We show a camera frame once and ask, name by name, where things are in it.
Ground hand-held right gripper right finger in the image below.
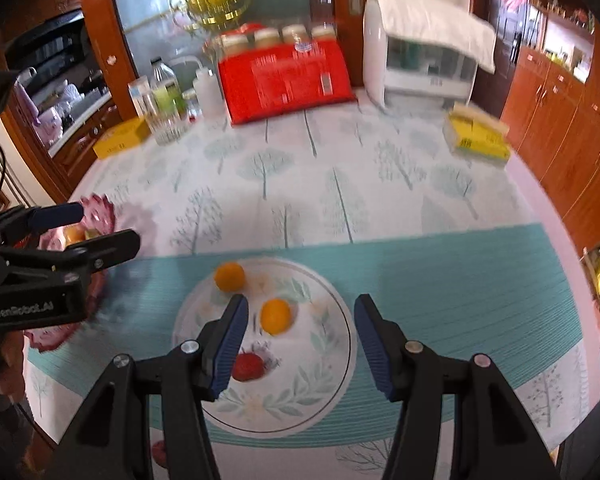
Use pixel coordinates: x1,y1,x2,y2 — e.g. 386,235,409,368
354,294,563,480

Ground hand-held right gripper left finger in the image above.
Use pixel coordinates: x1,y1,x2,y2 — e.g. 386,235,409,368
45,294,249,480

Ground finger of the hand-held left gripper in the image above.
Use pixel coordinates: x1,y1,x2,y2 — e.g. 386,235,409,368
0,229,141,281
0,202,84,247

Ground pink glass tray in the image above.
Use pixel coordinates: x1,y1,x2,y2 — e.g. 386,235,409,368
22,195,118,353

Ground white leaf print plate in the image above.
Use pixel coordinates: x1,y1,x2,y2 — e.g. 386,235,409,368
172,256,357,435

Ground person's left hand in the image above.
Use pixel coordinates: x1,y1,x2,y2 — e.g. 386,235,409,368
0,331,31,403

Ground lilac cloth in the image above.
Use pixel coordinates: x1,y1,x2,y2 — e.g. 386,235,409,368
30,82,78,148

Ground yellow flat box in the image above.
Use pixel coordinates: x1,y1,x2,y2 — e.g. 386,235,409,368
92,117,151,161

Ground clear drinking glass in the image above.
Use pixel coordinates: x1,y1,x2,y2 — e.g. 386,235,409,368
144,94,188,146

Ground blue white carton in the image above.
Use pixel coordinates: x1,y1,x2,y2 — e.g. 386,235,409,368
127,76,153,121

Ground tree print tablecloth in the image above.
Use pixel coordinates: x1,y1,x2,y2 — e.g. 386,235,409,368
27,87,600,480

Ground small clear jar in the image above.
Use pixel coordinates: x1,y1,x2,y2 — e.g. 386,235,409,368
184,89,203,121

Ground green label plastic bottle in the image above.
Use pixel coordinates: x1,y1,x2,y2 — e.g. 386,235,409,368
150,57,186,116

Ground white plastic bottle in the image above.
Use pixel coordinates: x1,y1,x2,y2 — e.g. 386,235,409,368
194,67,225,118

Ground wooden sideboard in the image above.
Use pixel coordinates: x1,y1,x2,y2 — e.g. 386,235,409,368
0,0,131,201

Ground yellow tissue packet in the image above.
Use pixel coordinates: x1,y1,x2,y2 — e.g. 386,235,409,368
442,102,512,163

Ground red plastic bag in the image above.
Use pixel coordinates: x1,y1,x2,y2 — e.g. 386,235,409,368
216,42,358,126

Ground glass jar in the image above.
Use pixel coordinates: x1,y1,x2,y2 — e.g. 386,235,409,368
254,27,282,51
222,32,256,58
281,24,311,46

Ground white countertop appliance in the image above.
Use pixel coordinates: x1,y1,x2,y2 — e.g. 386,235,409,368
362,0,496,108

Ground wooden cabinet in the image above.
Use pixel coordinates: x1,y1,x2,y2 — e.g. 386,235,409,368
500,25,600,241

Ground white towel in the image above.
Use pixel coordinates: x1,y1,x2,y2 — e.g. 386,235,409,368
370,0,497,73

